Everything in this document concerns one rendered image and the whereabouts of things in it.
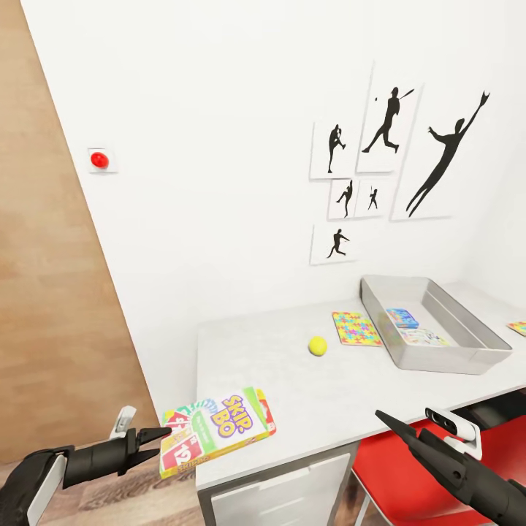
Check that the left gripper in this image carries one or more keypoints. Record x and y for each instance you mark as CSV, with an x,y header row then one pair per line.
x,y
123,453

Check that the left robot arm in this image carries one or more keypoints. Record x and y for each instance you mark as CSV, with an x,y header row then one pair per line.
x,y
33,482

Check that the tennis ball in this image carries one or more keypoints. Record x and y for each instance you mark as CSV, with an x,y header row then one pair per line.
x,y
318,345

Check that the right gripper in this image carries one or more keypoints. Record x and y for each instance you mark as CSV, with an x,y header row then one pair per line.
x,y
469,480

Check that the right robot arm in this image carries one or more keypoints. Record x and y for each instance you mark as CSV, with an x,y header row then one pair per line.
x,y
454,462

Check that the board game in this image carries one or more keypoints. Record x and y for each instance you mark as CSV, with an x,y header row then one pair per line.
x,y
402,318
423,336
212,428

